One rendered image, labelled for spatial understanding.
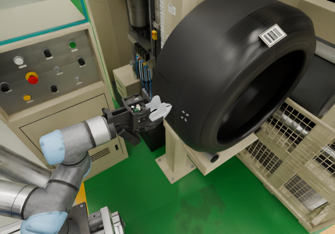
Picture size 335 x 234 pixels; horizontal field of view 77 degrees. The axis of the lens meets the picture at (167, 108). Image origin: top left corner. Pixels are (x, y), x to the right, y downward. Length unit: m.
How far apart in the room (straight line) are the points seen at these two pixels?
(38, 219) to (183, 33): 0.60
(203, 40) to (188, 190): 1.43
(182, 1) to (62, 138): 0.60
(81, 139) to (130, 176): 1.40
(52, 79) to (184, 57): 0.80
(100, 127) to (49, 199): 0.20
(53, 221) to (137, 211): 1.27
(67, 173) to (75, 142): 0.10
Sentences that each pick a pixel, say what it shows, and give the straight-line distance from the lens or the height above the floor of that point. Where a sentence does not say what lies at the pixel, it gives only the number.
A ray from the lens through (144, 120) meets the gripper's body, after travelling 0.60.
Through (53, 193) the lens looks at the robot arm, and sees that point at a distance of 0.60.
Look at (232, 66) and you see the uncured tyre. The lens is 0.57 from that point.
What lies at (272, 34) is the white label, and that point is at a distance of 0.62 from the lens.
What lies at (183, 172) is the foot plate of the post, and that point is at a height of 0.01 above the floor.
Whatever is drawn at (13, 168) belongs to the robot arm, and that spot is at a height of 1.09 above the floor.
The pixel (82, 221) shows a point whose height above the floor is 0.72.
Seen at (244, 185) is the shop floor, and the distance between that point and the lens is 1.97.
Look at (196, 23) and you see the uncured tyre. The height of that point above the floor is 1.44.
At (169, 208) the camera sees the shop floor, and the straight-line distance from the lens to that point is 1.80.
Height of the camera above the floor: 1.74
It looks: 49 degrees down
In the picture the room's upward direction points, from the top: straight up
